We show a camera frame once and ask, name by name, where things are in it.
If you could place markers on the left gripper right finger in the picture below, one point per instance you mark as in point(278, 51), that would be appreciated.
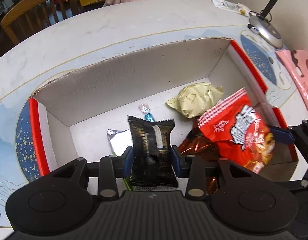
point(191, 170)

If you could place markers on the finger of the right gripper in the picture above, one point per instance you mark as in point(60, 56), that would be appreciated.
point(282, 135)

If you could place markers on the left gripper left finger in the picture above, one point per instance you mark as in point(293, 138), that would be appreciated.
point(110, 168)

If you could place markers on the copper foil snack bag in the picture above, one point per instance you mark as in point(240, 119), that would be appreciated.
point(196, 144)

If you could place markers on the green silver snack packet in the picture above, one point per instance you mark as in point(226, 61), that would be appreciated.
point(119, 141)

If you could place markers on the black gold snack packet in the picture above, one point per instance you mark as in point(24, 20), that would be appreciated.
point(152, 165)

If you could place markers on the red lion chips bag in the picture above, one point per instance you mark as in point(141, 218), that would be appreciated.
point(239, 131)

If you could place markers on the cream yellow snack bag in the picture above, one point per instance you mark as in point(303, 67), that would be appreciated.
point(193, 100)

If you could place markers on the blue candy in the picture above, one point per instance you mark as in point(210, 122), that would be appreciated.
point(146, 111)

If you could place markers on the red cardboard box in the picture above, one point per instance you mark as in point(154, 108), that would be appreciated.
point(75, 108)

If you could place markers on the pink patterned bag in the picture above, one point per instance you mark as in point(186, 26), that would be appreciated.
point(296, 63)

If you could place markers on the silver desk lamp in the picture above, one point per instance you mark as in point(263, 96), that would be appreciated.
point(260, 24)

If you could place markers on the white snack wrapper by lamp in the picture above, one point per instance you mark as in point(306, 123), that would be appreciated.
point(233, 7)

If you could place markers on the wooden dining chair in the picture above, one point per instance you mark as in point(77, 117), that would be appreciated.
point(33, 16)

